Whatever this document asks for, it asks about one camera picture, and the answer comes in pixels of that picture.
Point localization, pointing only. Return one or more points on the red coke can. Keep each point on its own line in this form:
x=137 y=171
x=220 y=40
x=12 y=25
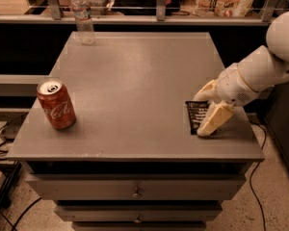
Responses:
x=56 y=103

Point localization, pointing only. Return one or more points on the top grey drawer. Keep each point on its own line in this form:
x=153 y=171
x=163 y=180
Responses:
x=73 y=187

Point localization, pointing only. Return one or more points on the colourful snack bag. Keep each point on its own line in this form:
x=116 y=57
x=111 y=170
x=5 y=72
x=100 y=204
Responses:
x=222 y=8

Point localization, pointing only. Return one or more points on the middle grey drawer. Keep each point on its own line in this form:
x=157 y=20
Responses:
x=138 y=213

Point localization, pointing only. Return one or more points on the black bag behind railing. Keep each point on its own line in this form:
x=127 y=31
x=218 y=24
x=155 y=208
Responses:
x=144 y=7

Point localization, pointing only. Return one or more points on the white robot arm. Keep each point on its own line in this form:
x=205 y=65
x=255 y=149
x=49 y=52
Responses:
x=268 y=65

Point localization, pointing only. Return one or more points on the grey drawer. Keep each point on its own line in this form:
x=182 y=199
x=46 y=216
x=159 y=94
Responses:
x=138 y=213
x=73 y=187

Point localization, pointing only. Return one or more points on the clear plastic water bottle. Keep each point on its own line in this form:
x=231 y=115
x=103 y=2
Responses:
x=82 y=15

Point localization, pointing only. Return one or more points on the black rxbar chocolate bar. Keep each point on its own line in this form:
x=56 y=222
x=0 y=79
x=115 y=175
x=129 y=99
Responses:
x=196 y=112

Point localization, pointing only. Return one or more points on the metal railing shelf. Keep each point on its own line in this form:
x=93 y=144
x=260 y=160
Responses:
x=59 y=12

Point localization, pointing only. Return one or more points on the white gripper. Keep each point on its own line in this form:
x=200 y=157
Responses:
x=233 y=87

